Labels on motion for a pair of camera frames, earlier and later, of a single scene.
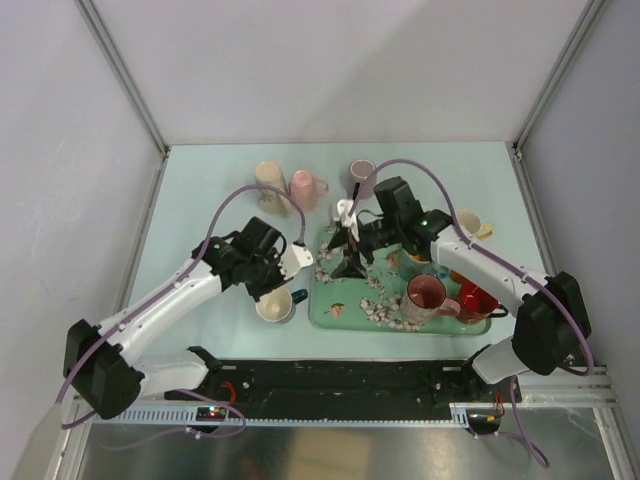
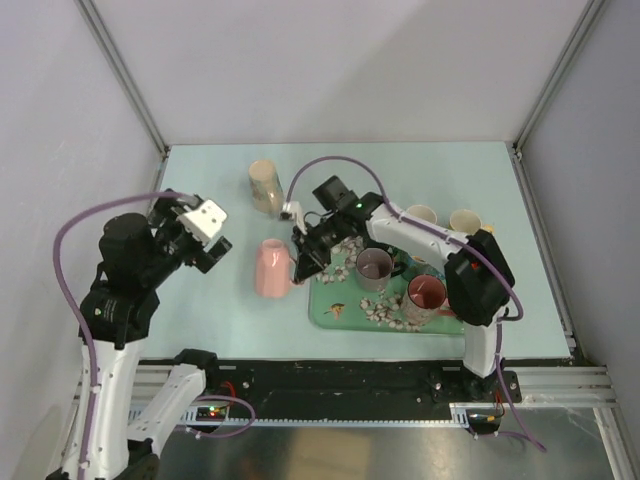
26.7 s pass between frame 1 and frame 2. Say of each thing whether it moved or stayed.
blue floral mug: stayed
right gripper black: moved
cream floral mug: moved
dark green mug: moved
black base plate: stayed
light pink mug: moved
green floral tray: stayed
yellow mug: stayed
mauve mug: moved
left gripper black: moved
